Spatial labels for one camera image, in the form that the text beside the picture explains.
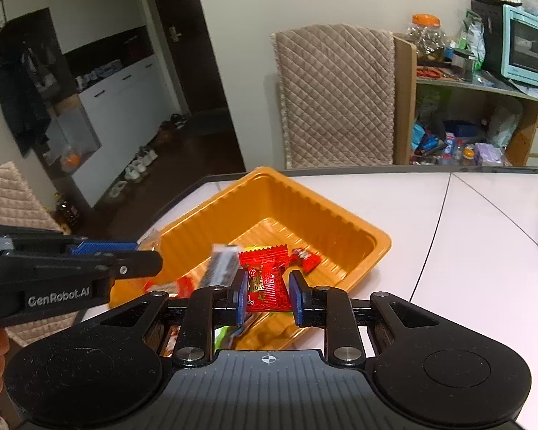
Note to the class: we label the white cabinet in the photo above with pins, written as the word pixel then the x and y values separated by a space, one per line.
pixel 125 85

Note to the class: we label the dark jacket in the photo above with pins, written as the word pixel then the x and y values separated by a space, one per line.
pixel 20 98

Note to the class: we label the teal toaster oven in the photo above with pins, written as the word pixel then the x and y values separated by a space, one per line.
pixel 507 40

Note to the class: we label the brown bottle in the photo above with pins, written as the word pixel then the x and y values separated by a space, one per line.
pixel 67 212

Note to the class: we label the glass fish tank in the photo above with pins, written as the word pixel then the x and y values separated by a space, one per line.
pixel 71 143

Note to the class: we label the small red snack packet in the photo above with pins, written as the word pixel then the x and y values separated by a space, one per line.
pixel 305 260

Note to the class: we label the row of shoes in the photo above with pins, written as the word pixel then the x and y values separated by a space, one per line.
pixel 139 165

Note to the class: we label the large red snack packet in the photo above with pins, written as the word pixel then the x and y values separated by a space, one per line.
pixel 266 277

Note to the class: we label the silver snack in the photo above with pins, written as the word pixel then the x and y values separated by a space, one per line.
pixel 222 268

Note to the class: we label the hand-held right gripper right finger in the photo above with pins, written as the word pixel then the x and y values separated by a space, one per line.
pixel 298 300

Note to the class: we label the dark door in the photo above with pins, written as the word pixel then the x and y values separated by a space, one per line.
pixel 197 53

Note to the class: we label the jar with orange lid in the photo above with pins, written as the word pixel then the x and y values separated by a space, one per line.
pixel 423 38

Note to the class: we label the wooden shelf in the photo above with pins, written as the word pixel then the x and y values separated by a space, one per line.
pixel 404 98

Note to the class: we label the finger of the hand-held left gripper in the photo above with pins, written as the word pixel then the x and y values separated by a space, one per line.
pixel 136 264
pixel 103 247

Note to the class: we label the beige quilted chair back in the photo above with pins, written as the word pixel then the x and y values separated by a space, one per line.
pixel 331 98

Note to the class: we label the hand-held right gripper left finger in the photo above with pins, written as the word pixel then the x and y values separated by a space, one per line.
pixel 241 300

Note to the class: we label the orange plastic tray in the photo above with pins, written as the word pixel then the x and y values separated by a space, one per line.
pixel 273 201

